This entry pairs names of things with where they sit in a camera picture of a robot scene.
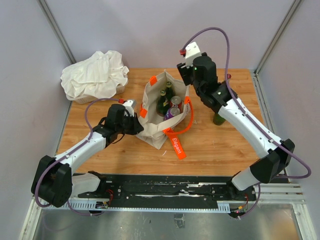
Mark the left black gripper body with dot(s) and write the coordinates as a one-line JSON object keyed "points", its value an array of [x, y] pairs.
{"points": [[125, 126]]}

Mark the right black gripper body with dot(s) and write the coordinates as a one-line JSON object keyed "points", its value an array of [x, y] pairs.
{"points": [[187, 75]]}

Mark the canvas bag orange handles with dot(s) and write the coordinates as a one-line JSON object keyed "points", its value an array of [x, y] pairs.
{"points": [[156, 129]]}

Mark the purple soda can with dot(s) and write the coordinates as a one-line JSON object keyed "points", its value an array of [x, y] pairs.
{"points": [[172, 112]]}

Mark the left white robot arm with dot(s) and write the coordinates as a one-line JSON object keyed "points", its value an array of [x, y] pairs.
{"points": [[55, 180]]}

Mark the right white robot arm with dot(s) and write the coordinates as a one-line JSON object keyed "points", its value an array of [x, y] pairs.
{"points": [[273, 152]]}

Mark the green bottle yellow label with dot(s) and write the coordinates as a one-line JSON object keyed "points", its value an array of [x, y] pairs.
{"points": [[162, 104]]}

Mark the dark green glass bottle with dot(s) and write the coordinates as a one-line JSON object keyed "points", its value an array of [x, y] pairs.
{"points": [[169, 91]]}

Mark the crumpled white cloth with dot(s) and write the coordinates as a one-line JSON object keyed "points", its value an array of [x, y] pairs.
{"points": [[99, 76]]}

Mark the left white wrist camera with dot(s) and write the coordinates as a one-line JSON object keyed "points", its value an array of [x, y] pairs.
{"points": [[128, 108]]}

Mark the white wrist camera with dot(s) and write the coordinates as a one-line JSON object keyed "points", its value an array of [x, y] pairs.
{"points": [[190, 52], [128, 108]]}

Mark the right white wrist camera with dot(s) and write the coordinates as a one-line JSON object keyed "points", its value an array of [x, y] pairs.
{"points": [[190, 52]]}

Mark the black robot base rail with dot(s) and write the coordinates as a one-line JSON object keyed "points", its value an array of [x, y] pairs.
{"points": [[168, 192]]}

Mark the right aluminium frame post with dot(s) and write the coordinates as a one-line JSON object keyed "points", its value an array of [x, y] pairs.
{"points": [[293, 9]]}

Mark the aluminium frame post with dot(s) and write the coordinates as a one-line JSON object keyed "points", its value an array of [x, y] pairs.
{"points": [[56, 30], [293, 9]]}

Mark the left aluminium frame post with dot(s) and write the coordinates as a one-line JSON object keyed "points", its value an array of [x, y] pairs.
{"points": [[56, 30]]}

